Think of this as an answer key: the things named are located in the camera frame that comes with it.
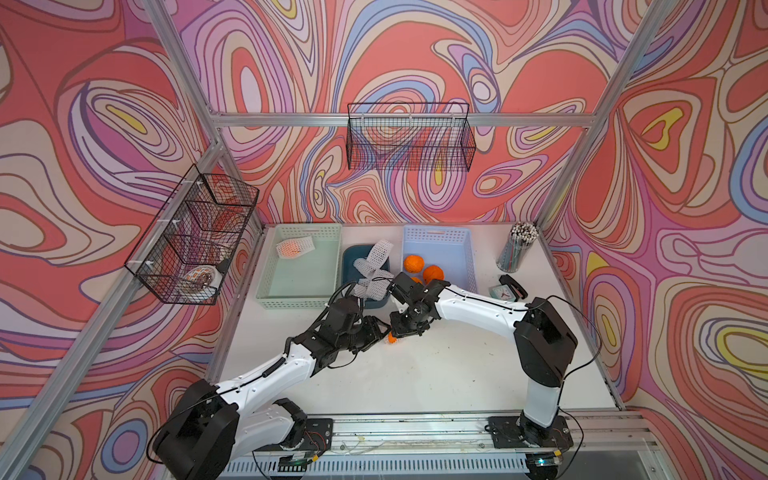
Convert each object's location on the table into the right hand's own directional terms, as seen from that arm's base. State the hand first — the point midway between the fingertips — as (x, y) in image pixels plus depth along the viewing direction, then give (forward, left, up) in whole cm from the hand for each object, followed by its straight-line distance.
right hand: (400, 339), depth 85 cm
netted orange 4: (+22, -12, +2) cm, 25 cm away
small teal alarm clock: (+17, -35, -3) cm, 39 cm away
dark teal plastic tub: (+25, +15, -1) cm, 29 cm away
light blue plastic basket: (+37, -20, -3) cm, 42 cm away
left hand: (-1, +2, +6) cm, 7 cm away
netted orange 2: (+35, +36, +3) cm, 50 cm away
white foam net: (+28, +6, +6) cm, 29 cm away
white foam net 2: (+25, +11, +2) cm, 28 cm away
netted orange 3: (+27, -6, +1) cm, 27 cm away
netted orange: (-1, +3, +2) cm, 4 cm away
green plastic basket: (+25, +32, -4) cm, 41 cm away
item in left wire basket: (+8, +48, +24) cm, 54 cm away
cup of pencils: (+28, -40, +13) cm, 50 cm away
